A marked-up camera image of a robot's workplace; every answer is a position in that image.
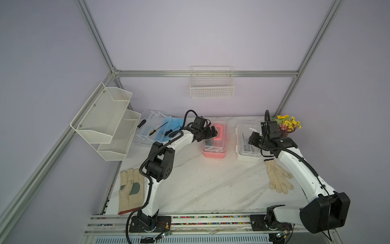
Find pink clear toolbox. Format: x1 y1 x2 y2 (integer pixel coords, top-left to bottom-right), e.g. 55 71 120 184
202 122 228 159

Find white clear toolbox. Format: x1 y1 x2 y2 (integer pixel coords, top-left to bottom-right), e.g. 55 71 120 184
236 121 263 163

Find blue clear toolbox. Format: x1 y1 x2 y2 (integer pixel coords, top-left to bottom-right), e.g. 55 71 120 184
133 110 183 147

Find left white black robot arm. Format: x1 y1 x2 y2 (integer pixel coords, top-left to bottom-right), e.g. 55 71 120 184
137 116 217 229

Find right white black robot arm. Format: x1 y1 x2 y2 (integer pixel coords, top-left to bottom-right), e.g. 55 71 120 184
248 120 350 233

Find purple glass vase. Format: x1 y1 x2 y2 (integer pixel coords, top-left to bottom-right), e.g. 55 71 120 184
279 128 295 138

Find yellow artificial flowers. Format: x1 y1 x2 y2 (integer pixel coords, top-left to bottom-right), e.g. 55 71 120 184
272 115 302 132

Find black yellow stubby screwdriver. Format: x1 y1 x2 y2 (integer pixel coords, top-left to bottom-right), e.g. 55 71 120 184
165 129 173 136

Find beige work glove right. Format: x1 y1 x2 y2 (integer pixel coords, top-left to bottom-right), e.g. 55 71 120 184
264 159 294 194

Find beige work glove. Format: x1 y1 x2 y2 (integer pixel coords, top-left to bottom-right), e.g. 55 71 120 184
118 168 145 215
264 159 294 194

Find yellow black thin screwdriver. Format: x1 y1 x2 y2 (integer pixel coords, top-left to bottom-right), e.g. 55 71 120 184
149 122 168 136

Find lower white mesh shelf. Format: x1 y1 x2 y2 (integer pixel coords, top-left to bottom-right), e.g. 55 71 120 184
97 109 141 161

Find white mesh shelf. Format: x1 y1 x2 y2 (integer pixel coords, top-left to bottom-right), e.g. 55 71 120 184
97 109 141 161
70 83 132 144

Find beige work glove left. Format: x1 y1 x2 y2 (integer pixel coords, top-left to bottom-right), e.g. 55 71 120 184
118 168 145 215

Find upper white mesh shelf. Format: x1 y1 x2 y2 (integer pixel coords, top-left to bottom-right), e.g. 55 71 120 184
70 83 132 144

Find white wire wall basket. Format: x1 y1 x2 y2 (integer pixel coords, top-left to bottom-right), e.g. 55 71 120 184
190 66 235 99

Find black handle screwdriver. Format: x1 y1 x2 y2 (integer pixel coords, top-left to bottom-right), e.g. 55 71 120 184
137 119 146 129

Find aluminium frame rail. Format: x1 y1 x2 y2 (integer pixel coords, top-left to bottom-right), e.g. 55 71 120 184
116 70 299 78

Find black corrugated cable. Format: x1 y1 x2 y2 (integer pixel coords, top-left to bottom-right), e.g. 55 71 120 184
125 109 199 244

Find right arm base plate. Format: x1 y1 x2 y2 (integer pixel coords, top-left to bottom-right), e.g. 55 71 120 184
249 214 293 231

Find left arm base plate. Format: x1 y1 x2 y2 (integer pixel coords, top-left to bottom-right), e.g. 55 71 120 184
129 216 172 233

